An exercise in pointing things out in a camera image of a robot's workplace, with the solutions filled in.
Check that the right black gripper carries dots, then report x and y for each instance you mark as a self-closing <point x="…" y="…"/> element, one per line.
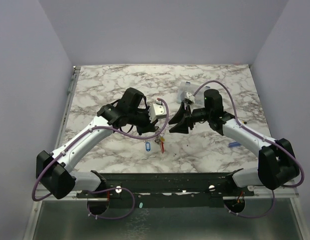
<point x="190" y="118"/>

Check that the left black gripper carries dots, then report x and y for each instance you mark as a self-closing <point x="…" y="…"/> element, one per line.
<point x="148" y="127"/>

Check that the bunch of silver keys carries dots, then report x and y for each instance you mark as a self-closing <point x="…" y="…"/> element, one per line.
<point x="156" y="139"/>

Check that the blue key tag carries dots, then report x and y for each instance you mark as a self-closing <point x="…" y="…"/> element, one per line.
<point x="147" y="146"/>

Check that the red black key holder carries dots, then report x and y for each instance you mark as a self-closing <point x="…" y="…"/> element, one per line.
<point x="161" y="146"/>

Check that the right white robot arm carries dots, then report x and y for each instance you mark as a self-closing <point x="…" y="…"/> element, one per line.
<point x="275" y="157"/>

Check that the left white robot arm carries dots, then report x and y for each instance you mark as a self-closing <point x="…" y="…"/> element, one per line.
<point x="54" y="170"/>

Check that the clear plastic organizer box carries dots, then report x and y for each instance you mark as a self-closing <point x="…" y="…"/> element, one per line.
<point x="191" y="88"/>

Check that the blue red marker pen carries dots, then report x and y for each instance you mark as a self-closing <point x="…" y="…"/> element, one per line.
<point x="234" y="144"/>

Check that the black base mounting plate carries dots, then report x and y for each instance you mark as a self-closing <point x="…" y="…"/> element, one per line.
<point x="166" y="190"/>

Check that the left side aluminium rail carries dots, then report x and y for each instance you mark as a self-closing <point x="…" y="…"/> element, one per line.
<point x="70" y="96"/>

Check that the aluminium frame rail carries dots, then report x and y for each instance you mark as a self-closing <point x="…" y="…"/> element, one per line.
<point x="270" y="191"/>

